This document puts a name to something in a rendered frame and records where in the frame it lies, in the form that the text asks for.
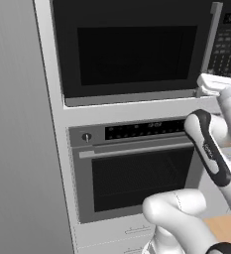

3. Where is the steel built-in oven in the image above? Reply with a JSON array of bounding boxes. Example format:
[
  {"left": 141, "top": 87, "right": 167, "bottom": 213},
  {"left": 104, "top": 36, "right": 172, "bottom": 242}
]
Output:
[{"left": 67, "top": 117, "right": 208, "bottom": 225}]

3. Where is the white drawer front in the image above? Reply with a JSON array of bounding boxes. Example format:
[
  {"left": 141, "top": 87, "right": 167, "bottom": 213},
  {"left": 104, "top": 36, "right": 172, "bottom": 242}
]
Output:
[
  {"left": 75, "top": 240, "right": 155, "bottom": 254},
  {"left": 73, "top": 213, "right": 157, "bottom": 248}
]

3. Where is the black microwave oven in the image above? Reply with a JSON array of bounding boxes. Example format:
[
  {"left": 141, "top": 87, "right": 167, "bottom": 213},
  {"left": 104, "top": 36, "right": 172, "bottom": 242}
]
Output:
[{"left": 50, "top": 0, "right": 231, "bottom": 107}]

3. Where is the thin silver drawer handle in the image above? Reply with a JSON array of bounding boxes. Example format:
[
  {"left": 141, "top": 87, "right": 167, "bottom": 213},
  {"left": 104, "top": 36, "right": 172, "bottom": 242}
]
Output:
[
  {"left": 124, "top": 245, "right": 149, "bottom": 254},
  {"left": 124, "top": 224, "right": 153, "bottom": 235}
]

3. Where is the grey fridge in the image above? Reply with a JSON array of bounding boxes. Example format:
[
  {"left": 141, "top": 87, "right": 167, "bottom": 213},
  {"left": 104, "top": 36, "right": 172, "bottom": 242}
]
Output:
[{"left": 0, "top": 0, "right": 75, "bottom": 254}]

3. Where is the black microwave door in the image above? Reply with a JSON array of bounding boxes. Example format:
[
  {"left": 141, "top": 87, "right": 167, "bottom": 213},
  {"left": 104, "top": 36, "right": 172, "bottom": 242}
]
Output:
[{"left": 50, "top": 0, "right": 218, "bottom": 99}]

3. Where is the silver oven door handle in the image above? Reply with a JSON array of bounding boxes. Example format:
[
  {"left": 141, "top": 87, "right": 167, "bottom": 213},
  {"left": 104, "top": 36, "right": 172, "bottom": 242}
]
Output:
[{"left": 78, "top": 142, "right": 196, "bottom": 160}]

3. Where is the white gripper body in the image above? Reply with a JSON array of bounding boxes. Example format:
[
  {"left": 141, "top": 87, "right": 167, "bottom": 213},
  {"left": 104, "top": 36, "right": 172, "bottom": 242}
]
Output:
[{"left": 195, "top": 72, "right": 231, "bottom": 98}]

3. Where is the round steel oven knob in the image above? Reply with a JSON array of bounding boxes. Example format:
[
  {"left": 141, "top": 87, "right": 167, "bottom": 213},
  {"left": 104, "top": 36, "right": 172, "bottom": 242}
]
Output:
[{"left": 81, "top": 132, "right": 92, "bottom": 143}]

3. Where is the white tall appliance cabinet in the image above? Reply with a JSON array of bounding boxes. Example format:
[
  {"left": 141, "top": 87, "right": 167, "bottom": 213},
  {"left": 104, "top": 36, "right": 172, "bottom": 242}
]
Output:
[{"left": 32, "top": 0, "right": 231, "bottom": 254}]

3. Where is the oven door with dark window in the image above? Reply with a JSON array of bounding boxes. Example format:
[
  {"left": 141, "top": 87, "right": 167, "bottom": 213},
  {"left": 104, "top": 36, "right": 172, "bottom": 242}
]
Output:
[{"left": 71, "top": 141, "right": 205, "bottom": 224}]

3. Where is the silver microwave door handle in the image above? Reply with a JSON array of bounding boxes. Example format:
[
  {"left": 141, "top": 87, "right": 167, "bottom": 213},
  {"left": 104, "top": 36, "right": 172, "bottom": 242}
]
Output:
[{"left": 200, "top": 1, "right": 224, "bottom": 73}]

